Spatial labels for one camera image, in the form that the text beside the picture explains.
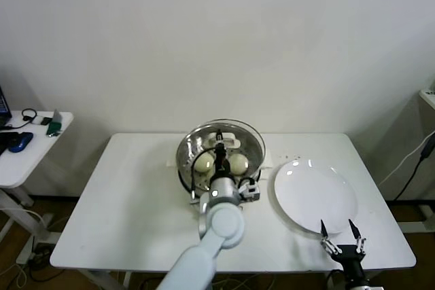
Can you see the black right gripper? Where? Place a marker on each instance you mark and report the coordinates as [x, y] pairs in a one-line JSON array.
[[350, 257]]

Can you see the white steamed baozi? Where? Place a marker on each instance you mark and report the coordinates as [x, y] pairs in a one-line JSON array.
[[205, 163], [239, 163]]

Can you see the black flat device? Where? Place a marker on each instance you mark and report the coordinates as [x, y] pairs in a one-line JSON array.
[[5, 140]]

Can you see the blue computer mouse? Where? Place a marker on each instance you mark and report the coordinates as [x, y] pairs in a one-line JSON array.
[[20, 142]]

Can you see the dark laptop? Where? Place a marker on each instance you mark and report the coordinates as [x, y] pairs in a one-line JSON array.
[[3, 103]]

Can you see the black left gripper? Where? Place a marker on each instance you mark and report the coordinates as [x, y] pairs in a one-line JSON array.
[[221, 162]]

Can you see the perforated steel steamer basket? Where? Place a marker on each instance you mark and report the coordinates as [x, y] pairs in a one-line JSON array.
[[185, 154]]

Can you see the green phone stand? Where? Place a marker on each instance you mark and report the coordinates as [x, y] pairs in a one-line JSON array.
[[54, 127]]

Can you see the white table foot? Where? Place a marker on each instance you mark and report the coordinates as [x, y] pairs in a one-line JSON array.
[[416, 227]]

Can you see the large white plate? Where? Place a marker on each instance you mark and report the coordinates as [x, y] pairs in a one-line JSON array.
[[306, 195]]

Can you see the white shelf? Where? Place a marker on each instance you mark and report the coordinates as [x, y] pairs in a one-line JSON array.
[[427, 94]]

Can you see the white side table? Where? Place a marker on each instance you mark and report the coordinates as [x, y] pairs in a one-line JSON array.
[[27, 164]]

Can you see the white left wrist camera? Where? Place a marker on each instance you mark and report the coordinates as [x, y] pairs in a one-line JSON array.
[[249, 191]]

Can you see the round glass pot lid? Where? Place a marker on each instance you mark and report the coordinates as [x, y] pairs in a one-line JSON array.
[[234, 141]]

